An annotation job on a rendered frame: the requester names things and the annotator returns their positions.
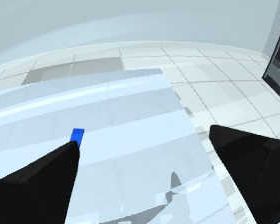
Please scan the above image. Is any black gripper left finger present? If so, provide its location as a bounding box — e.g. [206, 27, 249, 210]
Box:
[0, 140, 80, 224]

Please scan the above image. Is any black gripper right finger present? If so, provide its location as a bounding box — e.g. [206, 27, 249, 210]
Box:
[208, 124, 280, 224]

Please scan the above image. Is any blue flat bar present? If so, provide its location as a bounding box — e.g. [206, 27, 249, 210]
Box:
[69, 128, 84, 149]

